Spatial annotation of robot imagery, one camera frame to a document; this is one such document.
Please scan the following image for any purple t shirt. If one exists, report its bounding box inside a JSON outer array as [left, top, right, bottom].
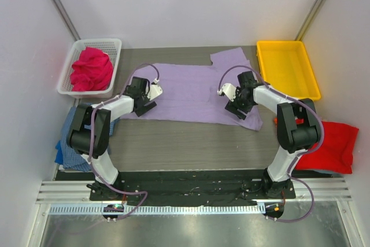
[[134, 47, 262, 131]]

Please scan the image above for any yellow plastic tray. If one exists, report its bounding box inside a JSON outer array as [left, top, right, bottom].
[[257, 40, 321, 101]]

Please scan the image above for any white plastic basket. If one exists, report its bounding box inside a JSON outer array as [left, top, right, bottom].
[[57, 38, 122, 99]]

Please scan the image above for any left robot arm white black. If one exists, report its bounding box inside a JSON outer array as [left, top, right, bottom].
[[66, 76, 163, 200]]

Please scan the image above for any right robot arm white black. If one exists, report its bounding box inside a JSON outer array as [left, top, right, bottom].
[[218, 71, 324, 198]]

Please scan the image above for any peach folded shirt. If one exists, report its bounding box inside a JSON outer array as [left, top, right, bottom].
[[273, 117, 278, 127]]

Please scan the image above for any pink crumpled shirt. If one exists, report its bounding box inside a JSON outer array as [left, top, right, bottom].
[[70, 47, 113, 92]]

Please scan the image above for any blue checkered shirt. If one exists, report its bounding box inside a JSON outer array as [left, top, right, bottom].
[[54, 102, 119, 172]]

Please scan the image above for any red folded shirt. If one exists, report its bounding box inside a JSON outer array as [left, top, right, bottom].
[[295, 121, 359, 174]]

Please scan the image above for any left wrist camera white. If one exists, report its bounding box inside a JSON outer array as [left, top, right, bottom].
[[147, 79, 163, 101]]

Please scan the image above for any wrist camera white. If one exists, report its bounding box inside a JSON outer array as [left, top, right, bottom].
[[217, 83, 236, 102], [147, 79, 163, 101]]

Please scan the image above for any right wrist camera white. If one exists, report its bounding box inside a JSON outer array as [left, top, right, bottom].
[[217, 83, 236, 102]]

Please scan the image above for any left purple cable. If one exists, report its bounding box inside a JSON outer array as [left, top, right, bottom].
[[87, 62, 161, 221]]

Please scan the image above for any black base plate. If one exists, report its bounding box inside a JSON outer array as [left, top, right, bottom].
[[89, 169, 296, 207]]

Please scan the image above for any white slotted cable duct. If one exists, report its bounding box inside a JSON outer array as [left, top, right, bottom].
[[49, 203, 265, 216]]

